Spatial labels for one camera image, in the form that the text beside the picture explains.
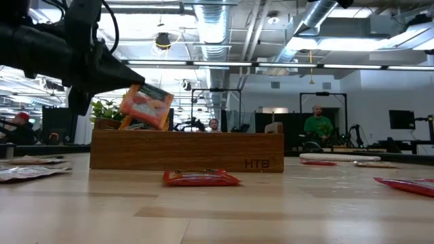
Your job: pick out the black gantry frame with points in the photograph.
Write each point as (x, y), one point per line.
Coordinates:
(322, 94)

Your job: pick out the black overhead light bar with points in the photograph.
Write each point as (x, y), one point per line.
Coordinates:
(254, 64)

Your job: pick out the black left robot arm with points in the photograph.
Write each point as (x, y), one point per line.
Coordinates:
(27, 47)

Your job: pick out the black background robot arm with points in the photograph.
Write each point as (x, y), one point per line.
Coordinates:
(240, 128)
(352, 135)

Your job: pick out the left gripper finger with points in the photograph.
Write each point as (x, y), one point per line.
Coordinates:
(117, 74)

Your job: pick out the gray wall vent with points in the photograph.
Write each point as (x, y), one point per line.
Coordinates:
(275, 85)
(326, 85)

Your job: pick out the small gray bin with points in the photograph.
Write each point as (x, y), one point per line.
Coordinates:
(7, 150)

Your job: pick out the white building column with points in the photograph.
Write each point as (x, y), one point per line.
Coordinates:
(83, 132)

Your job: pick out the round woven beige mat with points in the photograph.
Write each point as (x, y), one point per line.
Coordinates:
(339, 157)

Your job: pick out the round ceiling sensor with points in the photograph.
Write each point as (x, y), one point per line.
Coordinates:
(273, 17)

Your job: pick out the black cabinet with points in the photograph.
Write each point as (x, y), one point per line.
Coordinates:
(61, 125)

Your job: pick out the green artificial plant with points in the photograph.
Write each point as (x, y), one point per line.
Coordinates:
(101, 110)

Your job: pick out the black wall monitor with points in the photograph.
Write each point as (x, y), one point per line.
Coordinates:
(401, 119)

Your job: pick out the red strawberry tea packet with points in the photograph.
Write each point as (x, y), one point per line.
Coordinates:
(410, 187)
(318, 163)
(200, 179)

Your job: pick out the person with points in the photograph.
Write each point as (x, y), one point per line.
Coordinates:
(318, 127)
(214, 124)
(20, 133)

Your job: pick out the wooden three-compartment organizer box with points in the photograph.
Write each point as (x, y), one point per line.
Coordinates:
(186, 152)

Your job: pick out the silver ventilation duct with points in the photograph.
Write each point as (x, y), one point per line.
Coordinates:
(318, 13)
(213, 27)

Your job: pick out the black background desk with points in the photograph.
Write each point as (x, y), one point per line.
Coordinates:
(407, 144)

